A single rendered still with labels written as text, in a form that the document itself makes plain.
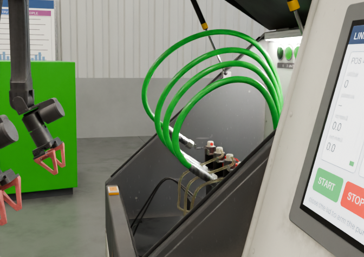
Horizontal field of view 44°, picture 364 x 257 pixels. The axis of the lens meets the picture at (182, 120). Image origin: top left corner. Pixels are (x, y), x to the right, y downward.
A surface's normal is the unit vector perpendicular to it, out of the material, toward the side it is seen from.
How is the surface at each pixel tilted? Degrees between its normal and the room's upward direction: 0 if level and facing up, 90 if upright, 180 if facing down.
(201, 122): 90
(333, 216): 76
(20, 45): 90
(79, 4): 90
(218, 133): 90
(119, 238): 0
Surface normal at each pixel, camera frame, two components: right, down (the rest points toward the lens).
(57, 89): 0.40, 0.14
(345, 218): -0.94, -0.22
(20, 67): 0.06, 0.09
